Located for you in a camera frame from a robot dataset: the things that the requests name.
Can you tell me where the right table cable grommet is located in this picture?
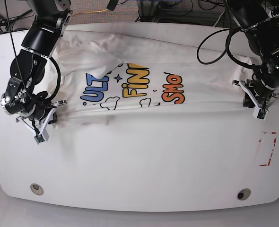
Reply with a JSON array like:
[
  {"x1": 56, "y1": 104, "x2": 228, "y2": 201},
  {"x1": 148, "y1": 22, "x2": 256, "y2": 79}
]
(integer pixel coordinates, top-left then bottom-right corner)
[{"x1": 236, "y1": 188, "x2": 251, "y2": 201}]

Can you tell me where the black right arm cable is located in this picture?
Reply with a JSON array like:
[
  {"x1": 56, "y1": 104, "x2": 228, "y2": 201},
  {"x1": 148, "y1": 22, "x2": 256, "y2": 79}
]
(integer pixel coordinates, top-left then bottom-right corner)
[{"x1": 3, "y1": 0, "x2": 61, "y2": 105}]

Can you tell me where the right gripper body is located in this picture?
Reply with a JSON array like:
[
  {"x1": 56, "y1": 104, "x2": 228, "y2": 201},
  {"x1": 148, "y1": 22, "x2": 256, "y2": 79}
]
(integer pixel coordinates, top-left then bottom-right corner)
[{"x1": 0, "y1": 78, "x2": 51, "y2": 121}]

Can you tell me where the table cable grommet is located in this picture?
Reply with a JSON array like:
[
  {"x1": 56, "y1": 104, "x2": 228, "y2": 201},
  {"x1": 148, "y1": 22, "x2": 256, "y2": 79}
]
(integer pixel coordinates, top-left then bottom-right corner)
[
  {"x1": 236, "y1": 188, "x2": 251, "y2": 201},
  {"x1": 30, "y1": 183, "x2": 44, "y2": 196}
]

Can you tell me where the red tape rectangle marker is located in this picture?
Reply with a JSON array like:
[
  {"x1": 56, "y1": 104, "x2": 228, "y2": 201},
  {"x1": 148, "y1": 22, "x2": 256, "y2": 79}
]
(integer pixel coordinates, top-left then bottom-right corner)
[{"x1": 256, "y1": 131, "x2": 277, "y2": 166}]

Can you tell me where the white printed T-shirt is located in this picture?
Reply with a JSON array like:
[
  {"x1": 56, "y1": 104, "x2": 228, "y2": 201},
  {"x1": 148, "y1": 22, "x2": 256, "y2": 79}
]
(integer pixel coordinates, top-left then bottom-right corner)
[{"x1": 53, "y1": 31, "x2": 253, "y2": 128}]

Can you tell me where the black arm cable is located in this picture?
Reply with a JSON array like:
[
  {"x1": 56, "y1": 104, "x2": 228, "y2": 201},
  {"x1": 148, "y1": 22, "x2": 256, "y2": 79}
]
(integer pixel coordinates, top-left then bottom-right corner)
[
  {"x1": 3, "y1": 0, "x2": 61, "y2": 105},
  {"x1": 196, "y1": 0, "x2": 263, "y2": 71}
]

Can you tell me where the left table cable grommet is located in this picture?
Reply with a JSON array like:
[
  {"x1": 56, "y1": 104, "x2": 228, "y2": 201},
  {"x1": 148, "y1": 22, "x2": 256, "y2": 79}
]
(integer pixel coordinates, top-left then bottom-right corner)
[{"x1": 30, "y1": 183, "x2": 44, "y2": 196}]

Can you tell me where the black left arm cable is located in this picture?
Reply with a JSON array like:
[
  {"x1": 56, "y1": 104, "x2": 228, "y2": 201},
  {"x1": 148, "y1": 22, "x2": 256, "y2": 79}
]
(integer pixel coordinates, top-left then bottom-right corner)
[{"x1": 196, "y1": 0, "x2": 263, "y2": 71}]

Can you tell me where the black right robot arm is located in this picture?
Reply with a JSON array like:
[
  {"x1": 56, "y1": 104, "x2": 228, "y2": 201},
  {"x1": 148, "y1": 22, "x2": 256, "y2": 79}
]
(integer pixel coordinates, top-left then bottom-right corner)
[{"x1": 1, "y1": 0, "x2": 72, "y2": 123}]

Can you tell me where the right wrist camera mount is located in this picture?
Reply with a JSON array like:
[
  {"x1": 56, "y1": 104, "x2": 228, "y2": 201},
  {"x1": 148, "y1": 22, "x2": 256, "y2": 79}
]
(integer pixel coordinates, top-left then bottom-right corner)
[{"x1": 16, "y1": 100, "x2": 67, "y2": 145}]

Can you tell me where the yellow floor cable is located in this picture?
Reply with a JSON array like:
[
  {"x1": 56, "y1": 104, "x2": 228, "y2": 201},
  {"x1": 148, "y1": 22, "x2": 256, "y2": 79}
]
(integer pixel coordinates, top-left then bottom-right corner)
[{"x1": 71, "y1": 8, "x2": 108, "y2": 17}]

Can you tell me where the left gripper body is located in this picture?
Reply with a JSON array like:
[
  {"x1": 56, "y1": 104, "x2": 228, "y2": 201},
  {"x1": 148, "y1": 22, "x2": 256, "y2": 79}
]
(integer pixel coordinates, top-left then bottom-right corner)
[{"x1": 252, "y1": 49, "x2": 279, "y2": 99}]

